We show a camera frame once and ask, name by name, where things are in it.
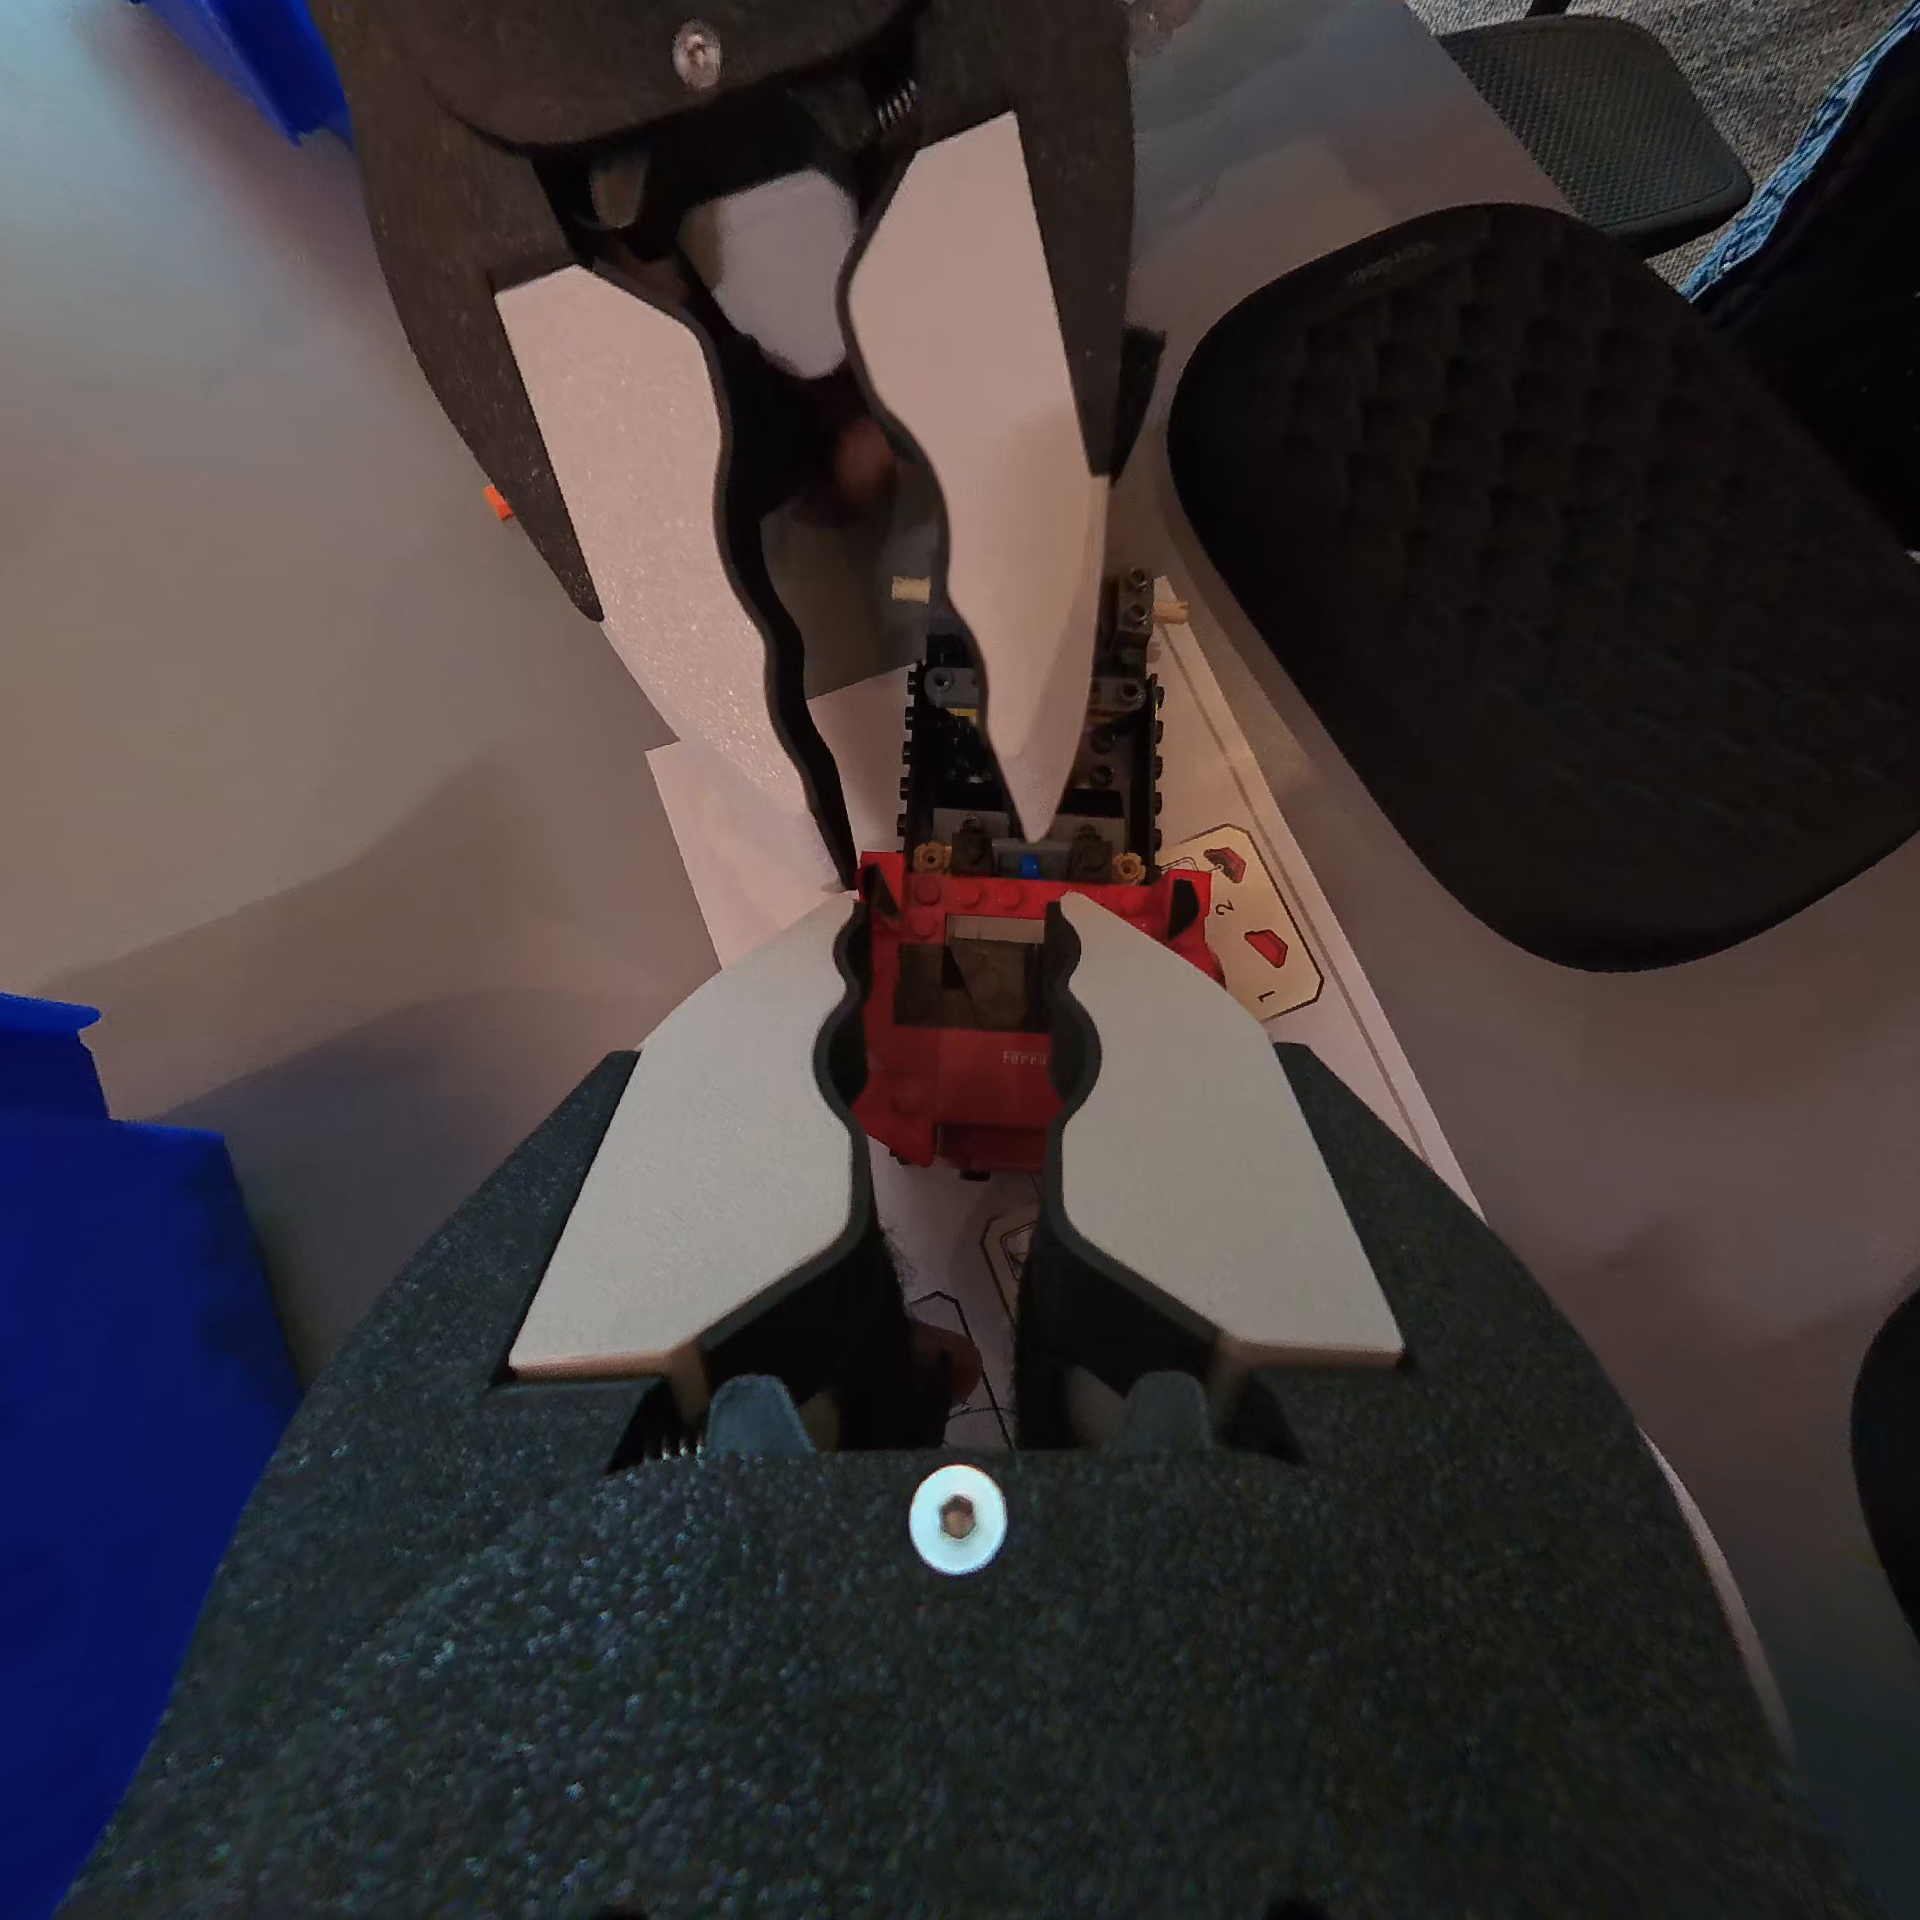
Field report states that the dark mesh chair back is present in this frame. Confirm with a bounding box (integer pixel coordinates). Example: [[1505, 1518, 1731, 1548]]
[[1675, 60, 1920, 558]]

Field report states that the lego instruction booklet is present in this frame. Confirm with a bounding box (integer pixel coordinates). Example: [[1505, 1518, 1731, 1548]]
[[640, 571, 1478, 1418]]

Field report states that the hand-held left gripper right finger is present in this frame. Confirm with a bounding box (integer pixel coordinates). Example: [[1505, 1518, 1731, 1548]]
[[1020, 892, 1412, 1413]]

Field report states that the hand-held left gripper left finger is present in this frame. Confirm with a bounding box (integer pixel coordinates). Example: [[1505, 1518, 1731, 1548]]
[[504, 901, 879, 1413]]

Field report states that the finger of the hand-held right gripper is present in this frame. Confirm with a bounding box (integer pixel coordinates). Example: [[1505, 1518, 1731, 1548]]
[[491, 205, 864, 895], [841, 120, 1125, 849]]

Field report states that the blue plastic bin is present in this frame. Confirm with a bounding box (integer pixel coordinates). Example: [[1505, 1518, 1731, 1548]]
[[126, 0, 362, 152], [0, 990, 309, 1920]]

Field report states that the red and black lego car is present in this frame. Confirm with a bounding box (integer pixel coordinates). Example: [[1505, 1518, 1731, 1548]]
[[850, 564, 1239, 1191]]

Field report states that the black quilted chair seat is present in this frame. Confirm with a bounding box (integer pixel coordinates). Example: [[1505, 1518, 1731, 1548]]
[[1162, 203, 1920, 979], [1855, 1285, 1920, 1647]]

